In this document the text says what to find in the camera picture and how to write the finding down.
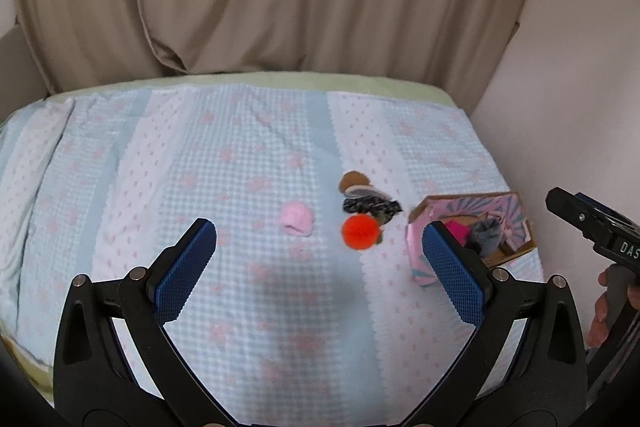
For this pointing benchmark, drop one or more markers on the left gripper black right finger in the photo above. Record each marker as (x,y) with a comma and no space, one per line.
(524,364)

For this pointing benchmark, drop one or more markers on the pink patterned cardboard box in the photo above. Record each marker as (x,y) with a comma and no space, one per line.
(517,232)

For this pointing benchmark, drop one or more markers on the light blue floral bedspread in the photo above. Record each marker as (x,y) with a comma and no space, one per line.
(400,337)

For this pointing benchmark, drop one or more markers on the brown and white sock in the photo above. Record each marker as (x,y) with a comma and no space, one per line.
(356,184)

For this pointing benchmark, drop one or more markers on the light pink sock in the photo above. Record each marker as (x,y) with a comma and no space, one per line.
(296,219)

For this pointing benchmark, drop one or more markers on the black patterned scrunchie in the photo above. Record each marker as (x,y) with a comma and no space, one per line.
(382,210)

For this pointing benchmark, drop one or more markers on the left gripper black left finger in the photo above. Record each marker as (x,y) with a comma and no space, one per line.
(114,363)

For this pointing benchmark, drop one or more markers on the green bed sheet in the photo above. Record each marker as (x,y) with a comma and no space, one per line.
(280,81)

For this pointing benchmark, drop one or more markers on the person's right hand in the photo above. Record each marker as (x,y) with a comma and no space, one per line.
(598,331)

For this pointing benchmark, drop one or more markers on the grey-brown headboard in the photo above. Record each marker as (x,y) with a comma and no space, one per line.
(20,80)

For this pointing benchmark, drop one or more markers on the grey sock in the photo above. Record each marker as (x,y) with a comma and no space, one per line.
(485,237)

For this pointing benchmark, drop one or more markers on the orange pompom with leaves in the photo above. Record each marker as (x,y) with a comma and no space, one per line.
(361,232)

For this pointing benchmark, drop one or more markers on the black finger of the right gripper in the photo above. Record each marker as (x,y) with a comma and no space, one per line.
(598,206)
(570,209)

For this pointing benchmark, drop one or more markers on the magenta pouch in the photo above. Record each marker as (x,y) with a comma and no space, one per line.
(460,231)

